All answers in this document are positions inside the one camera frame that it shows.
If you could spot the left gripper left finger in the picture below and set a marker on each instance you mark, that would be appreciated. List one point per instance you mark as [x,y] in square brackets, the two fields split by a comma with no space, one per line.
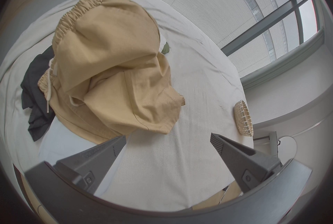
[96,163]

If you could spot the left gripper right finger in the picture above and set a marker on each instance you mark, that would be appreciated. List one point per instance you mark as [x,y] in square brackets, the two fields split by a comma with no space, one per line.
[242,163]

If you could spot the tan shorts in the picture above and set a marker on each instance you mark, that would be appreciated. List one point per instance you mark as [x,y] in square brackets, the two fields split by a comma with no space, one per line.
[109,61]

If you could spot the round woven basket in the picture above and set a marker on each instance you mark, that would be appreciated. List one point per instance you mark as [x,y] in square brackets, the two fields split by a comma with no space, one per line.
[243,118]

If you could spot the bed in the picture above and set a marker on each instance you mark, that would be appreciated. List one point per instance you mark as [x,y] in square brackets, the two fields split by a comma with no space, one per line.
[197,87]

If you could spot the black garment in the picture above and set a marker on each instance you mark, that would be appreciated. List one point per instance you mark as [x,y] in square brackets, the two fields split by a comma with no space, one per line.
[36,82]

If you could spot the green garment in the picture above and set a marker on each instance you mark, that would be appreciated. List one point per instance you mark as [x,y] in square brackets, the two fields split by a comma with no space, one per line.
[165,48]

